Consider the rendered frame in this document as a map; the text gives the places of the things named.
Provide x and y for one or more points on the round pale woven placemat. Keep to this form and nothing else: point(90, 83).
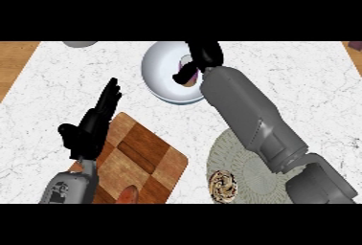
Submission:
point(255, 185)

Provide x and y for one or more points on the grey round object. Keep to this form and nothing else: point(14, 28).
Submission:
point(80, 43)

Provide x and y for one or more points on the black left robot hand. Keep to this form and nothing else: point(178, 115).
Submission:
point(89, 134)

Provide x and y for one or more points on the checkered wooden cutting board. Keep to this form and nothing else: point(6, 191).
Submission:
point(141, 153)

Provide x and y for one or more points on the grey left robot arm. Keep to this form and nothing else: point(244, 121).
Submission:
point(71, 188)

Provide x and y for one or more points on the white bowl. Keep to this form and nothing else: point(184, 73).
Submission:
point(163, 76)

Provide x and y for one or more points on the brown swirled round pastry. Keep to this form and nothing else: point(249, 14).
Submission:
point(223, 186)

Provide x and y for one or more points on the orange vegetable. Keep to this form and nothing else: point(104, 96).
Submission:
point(127, 195)

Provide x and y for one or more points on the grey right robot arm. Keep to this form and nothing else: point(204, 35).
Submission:
point(246, 111)

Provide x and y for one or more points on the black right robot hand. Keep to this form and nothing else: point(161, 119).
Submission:
point(206, 54)

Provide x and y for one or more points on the dark purple-brown object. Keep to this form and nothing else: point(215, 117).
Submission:
point(356, 45)

